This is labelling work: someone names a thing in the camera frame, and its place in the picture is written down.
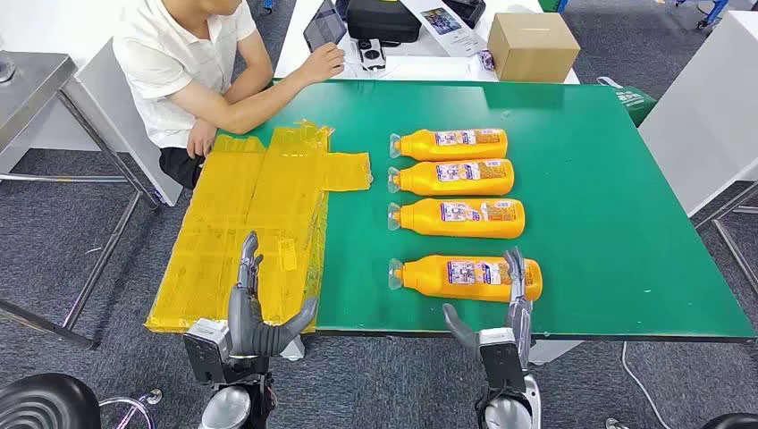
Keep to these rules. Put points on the person's right hand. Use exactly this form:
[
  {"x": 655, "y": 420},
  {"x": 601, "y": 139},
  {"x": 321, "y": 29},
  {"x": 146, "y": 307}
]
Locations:
[{"x": 323, "y": 62}]

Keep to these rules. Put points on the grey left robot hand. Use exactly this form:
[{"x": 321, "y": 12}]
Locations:
[{"x": 249, "y": 331}]

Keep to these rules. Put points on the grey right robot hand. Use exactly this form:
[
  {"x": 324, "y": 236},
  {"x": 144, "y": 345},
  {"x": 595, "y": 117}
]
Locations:
[{"x": 522, "y": 320}]

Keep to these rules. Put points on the person's left hand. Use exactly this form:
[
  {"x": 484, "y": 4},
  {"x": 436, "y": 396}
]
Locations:
[{"x": 201, "y": 139}]

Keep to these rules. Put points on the orange detergent bottle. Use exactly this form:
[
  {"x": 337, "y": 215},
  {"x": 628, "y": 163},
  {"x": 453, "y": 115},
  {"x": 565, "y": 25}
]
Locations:
[
  {"x": 420, "y": 147},
  {"x": 426, "y": 219},
  {"x": 426, "y": 278},
  {"x": 420, "y": 179}
]

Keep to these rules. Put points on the person's right forearm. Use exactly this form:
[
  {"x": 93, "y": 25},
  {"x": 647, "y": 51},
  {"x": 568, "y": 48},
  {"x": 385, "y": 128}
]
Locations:
[{"x": 266, "y": 100}]

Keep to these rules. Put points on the black tablet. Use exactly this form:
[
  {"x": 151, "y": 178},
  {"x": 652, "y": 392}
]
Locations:
[{"x": 324, "y": 25}]

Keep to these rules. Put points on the white table foot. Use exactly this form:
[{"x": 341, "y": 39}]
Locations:
[
  {"x": 293, "y": 350},
  {"x": 551, "y": 352}
]

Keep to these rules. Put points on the white device with black lenses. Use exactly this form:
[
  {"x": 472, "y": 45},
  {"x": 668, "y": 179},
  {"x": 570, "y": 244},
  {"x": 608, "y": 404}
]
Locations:
[{"x": 372, "y": 56}]

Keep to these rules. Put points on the black carry case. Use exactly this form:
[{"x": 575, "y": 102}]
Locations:
[{"x": 382, "y": 21}]

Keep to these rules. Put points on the person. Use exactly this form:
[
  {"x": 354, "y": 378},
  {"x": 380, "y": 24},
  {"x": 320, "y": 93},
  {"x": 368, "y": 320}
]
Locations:
[{"x": 172, "y": 53}]

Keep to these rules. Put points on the chrome stool base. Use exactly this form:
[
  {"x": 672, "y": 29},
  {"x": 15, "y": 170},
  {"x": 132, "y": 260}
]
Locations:
[{"x": 153, "y": 397}]

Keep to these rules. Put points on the printed paper leaflet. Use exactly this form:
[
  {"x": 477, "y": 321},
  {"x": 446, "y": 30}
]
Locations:
[{"x": 453, "y": 32}]

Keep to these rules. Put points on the black flat case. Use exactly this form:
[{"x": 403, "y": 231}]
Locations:
[{"x": 468, "y": 9}]

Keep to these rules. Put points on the small purple packet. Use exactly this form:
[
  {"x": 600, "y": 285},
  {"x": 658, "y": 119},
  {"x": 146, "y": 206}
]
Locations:
[{"x": 487, "y": 60}]

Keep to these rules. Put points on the stainless steel table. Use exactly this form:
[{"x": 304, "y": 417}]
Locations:
[{"x": 29, "y": 89}]

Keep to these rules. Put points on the round metal object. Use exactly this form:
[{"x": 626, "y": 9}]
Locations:
[{"x": 6, "y": 66}]

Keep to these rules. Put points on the brown cardboard box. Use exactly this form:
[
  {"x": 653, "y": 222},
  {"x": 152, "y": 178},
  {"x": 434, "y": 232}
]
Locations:
[{"x": 533, "y": 47}]

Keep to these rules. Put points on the black round stool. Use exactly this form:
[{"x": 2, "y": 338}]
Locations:
[
  {"x": 47, "y": 402},
  {"x": 734, "y": 421}
]

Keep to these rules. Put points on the green crate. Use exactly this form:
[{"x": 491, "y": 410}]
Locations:
[{"x": 551, "y": 5}]

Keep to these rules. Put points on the blue wheeled cart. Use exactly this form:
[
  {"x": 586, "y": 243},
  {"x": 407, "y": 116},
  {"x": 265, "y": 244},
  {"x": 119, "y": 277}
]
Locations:
[{"x": 715, "y": 10}]

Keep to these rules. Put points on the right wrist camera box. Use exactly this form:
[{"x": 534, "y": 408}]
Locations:
[{"x": 500, "y": 361}]

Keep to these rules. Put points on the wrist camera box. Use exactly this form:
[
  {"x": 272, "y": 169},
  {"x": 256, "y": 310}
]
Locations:
[
  {"x": 500, "y": 361},
  {"x": 204, "y": 349}
]

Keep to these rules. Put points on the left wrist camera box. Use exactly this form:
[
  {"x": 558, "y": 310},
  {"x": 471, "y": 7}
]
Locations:
[{"x": 204, "y": 349}]

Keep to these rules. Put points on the steel table leg frame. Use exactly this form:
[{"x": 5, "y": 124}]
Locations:
[{"x": 736, "y": 256}]

